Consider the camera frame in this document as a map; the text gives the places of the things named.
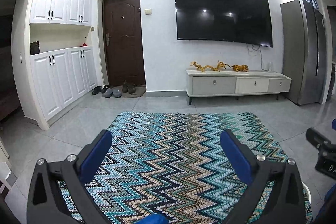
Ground zigzag patterned rug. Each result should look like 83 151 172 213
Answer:
56 110 313 224

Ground brown entrance door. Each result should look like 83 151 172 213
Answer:
102 0 146 86

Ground wall mounted black television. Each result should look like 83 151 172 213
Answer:
175 0 273 48

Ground white TV console cabinet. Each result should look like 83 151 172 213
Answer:
186 69 291 102

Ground golden dragon ornament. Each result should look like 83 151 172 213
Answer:
190 61 231 72

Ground white round trash bin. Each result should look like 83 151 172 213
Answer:
302 182 311 211

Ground door mat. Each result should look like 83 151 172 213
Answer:
115 84 146 98

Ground golden tiger ornament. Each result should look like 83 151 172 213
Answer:
231 64 249 72

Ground grey refrigerator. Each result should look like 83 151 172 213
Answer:
280 0 326 106

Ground white shoe cabinet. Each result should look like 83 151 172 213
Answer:
11 0 97 130

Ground grey slippers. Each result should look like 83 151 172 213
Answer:
92 85 122 98

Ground brown shoes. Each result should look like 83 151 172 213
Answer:
122 81 136 94

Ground black bag on shelf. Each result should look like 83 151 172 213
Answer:
30 40 41 55

